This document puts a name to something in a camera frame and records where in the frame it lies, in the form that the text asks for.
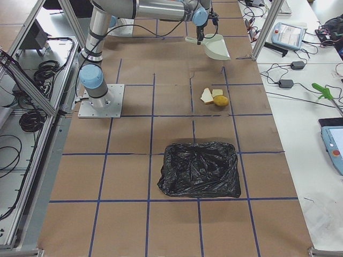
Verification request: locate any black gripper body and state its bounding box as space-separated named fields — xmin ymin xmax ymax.
xmin=196 ymin=24 xmax=205 ymax=45

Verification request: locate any pale green dustpan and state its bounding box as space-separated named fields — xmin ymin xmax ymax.
xmin=185 ymin=34 xmax=230 ymax=61

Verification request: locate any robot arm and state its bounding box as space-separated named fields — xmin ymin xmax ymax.
xmin=83 ymin=1 xmax=212 ymax=116

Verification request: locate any black bag lined bin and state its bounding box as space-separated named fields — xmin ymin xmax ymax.
xmin=158 ymin=141 xmax=241 ymax=198

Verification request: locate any small bread slice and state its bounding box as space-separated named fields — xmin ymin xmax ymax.
xmin=212 ymin=89 xmax=223 ymax=98

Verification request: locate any large bread slice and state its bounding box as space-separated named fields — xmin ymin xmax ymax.
xmin=200 ymin=88 xmax=214 ymax=104

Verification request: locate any yellow potato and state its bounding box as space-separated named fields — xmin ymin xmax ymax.
xmin=213 ymin=95 xmax=229 ymax=107

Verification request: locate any black bar tool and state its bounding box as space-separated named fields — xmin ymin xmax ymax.
xmin=264 ymin=42 xmax=288 ymax=57

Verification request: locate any far teach pendant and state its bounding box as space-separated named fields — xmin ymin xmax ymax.
xmin=271 ymin=22 xmax=305 ymax=50

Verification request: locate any teach pendant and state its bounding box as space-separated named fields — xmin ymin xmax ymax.
xmin=271 ymin=22 xmax=305 ymax=50
xmin=318 ymin=118 xmax=342 ymax=175

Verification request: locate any near black power adapter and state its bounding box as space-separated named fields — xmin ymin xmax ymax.
xmin=278 ymin=79 xmax=294 ymax=89

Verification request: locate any black power adapter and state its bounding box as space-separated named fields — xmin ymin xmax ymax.
xmin=278 ymin=79 xmax=294 ymax=89
xmin=290 ymin=61 xmax=306 ymax=70

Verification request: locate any far black power adapter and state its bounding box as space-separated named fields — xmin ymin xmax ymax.
xmin=290 ymin=61 xmax=306 ymax=70

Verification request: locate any near teach pendant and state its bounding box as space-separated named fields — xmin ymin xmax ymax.
xmin=318 ymin=118 xmax=342 ymax=175

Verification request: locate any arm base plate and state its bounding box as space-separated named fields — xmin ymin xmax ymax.
xmin=108 ymin=16 xmax=134 ymax=37
xmin=78 ymin=84 xmax=125 ymax=118

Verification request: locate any aluminium frame post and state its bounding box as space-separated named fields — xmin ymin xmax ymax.
xmin=251 ymin=0 xmax=284 ymax=61

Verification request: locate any green handled grabber tool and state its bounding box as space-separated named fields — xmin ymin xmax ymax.
xmin=311 ymin=83 xmax=342 ymax=116

